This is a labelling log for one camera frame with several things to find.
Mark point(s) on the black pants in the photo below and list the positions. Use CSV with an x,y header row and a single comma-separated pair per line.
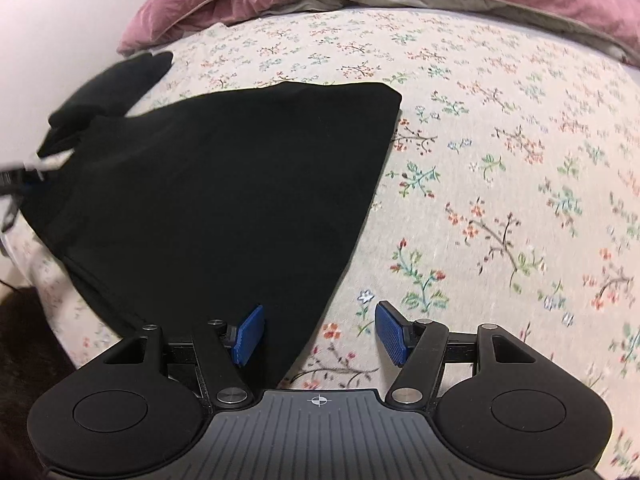
x,y
225,200

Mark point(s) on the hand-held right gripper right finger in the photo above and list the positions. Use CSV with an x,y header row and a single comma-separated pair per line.
x,y
392,332

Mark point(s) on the black folded garment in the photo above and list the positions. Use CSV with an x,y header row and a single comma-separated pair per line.
x,y
115,85

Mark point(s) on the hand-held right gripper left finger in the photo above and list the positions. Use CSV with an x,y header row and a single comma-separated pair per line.
x,y
248,335

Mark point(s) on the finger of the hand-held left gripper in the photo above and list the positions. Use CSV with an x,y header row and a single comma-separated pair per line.
x,y
47,162

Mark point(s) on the dark brown fuzzy cloth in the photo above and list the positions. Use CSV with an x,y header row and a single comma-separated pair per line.
x,y
25,385

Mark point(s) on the floral bedsheet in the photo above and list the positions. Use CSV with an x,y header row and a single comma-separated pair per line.
x,y
500,185

